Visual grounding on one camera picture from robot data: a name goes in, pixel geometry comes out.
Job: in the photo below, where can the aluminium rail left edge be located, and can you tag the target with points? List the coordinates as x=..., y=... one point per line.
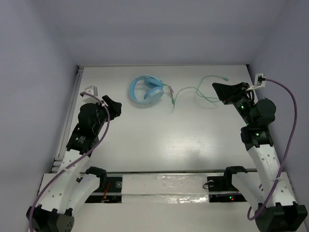
x=68, y=120

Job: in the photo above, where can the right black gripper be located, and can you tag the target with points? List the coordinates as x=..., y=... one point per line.
x=230, y=93

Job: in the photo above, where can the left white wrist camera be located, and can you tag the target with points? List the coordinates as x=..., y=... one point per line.
x=89, y=92

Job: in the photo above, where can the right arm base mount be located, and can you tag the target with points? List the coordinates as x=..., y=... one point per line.
x=220, y=192

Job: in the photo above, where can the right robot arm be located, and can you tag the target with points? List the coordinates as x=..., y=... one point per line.
x=274, y=206

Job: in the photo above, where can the white foam front block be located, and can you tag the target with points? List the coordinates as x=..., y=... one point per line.
x=164, y=188

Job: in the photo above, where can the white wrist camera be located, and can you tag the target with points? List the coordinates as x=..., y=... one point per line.
x=259, y=82
x=89, y=92

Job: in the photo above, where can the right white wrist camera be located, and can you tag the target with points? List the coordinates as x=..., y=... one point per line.
x=259, y=82

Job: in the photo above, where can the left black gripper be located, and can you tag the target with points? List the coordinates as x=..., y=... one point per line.
x=107, y=107

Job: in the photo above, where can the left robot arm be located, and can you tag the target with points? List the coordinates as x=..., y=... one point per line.
x=57, y=204

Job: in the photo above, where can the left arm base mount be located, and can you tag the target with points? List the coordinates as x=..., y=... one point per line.
x=110, y=193

